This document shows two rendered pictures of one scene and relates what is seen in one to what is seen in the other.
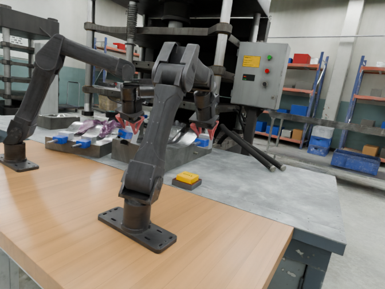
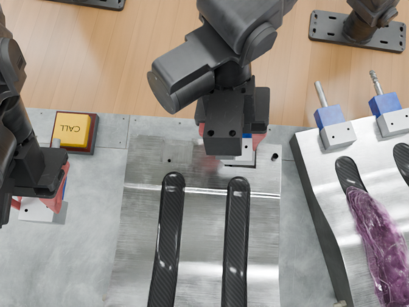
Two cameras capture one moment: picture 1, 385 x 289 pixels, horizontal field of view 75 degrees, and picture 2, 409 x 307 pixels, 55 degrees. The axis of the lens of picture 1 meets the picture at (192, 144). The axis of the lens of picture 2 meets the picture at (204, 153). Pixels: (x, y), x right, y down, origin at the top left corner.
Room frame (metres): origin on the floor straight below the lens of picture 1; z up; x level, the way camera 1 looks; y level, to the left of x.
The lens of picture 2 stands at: (1.17, 0.14, 1.53)
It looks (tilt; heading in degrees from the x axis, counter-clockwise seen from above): 74 degrees down; 158
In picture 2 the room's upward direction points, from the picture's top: straight up
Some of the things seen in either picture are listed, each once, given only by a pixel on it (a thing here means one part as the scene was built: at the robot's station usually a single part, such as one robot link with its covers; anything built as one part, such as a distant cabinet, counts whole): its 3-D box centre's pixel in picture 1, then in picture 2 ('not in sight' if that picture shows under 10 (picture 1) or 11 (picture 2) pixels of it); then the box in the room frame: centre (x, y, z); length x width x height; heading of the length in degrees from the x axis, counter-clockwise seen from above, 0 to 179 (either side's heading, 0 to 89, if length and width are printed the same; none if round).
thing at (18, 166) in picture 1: (15, 152); (363, 21); (0.84, 0.62, 0.84); 0.20 x 0.07 x 0.08; 59
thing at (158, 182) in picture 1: (140, 186); not in sight; (0.54, 0.11, 0.90); 0.09 x 0.06 x 0.06; 73
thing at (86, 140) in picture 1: (82, 144); (327, 114); (1.00, 0.45, 0.86); 0.13 x 0.05 x 0.05; 171
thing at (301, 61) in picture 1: (275, 97); not in sight; (7.05, -2.10, 1.17); 2.06 x 0.65 x 2.34; 53
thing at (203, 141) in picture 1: (200, 142); (49, 179); (0.96, -0.03, 0.94); 0.13 x 0.05 x 0.05; 154
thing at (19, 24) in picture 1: (23, 71); not in sight; (4.92, 3.40, 1.03); 1.54 x 0.94 x 2.06; 53
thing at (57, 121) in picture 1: (58, 120); not in sight; (1.53, 0.85, 0.84); 0.20 x 0.15 x 0.07; 154
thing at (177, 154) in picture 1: (169, 141); (194, 292); (1.20, 0.11, 0.87); 0.50 x 0.26 x 0.14; 154
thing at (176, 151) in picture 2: not in sight; (178, 153); (0.98, 0.17, 0.87); 0.05 x 0.05 x 0.04; 64
